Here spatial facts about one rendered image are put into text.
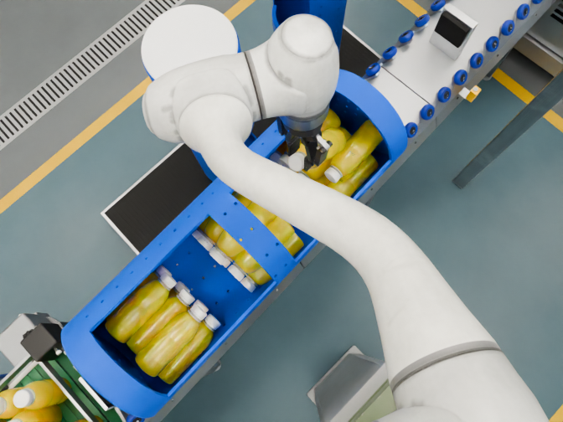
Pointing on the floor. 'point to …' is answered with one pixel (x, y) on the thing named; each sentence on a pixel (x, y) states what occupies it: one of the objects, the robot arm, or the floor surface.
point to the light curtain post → (513, 129)
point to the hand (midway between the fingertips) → (302, 153)
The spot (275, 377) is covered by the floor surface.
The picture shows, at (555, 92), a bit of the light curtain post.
